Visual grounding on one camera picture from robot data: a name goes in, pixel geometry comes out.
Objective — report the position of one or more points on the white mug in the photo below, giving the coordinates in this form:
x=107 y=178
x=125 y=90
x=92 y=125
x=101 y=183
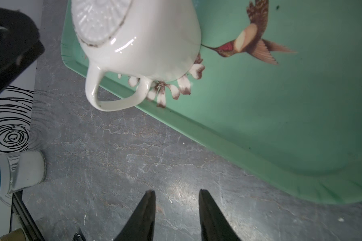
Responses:
x=149 y=41

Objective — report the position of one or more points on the green floral tray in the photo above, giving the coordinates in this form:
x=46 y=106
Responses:
x=296 y=125

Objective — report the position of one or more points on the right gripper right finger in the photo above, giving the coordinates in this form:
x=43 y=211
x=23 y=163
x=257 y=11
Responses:
x=213 y=223

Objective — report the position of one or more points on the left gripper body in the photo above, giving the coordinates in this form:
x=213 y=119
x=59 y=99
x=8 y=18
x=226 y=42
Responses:
x=20 y=45

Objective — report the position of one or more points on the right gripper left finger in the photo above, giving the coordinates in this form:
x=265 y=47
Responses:
x=140 y=226

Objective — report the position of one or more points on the teal white cup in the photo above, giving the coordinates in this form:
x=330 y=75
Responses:
x=21 y=170

